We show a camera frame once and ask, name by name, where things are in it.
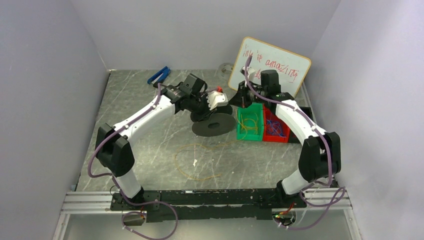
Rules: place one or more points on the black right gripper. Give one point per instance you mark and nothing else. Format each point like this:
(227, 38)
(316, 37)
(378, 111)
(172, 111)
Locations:
(239, 97)

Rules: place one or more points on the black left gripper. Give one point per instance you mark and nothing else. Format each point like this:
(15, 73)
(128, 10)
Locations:
(201, 108)

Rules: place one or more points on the dark grey perforated spool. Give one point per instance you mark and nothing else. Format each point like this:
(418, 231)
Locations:
(213, 123)

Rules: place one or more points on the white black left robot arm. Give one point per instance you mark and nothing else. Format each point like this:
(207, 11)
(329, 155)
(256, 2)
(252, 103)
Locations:
(113, 146)

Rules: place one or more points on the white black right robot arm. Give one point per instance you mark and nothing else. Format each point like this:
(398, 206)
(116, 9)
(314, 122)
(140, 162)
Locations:
(320, 156)

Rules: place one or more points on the green plastic bin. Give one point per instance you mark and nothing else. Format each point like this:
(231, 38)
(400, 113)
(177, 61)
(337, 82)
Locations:
(250, 123)

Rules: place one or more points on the red plastic bin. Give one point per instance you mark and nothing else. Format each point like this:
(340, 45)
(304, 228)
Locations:
(275, 130)

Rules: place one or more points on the blue and black stapler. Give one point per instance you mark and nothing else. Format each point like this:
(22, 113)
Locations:
(159, 77)

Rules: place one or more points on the yellow framed whiteboard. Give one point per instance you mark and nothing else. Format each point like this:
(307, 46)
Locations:
(279, 72)

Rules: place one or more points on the black plastic bin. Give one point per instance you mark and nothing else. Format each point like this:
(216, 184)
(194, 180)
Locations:
(292, 138)

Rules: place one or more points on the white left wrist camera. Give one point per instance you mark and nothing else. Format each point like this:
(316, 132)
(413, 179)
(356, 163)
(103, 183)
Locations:
(216, 98)

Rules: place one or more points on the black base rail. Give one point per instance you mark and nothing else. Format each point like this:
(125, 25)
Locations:
(166, 205)

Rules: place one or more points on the aluminium frame rail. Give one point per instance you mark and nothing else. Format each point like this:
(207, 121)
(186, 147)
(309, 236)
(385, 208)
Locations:
(87, 202)

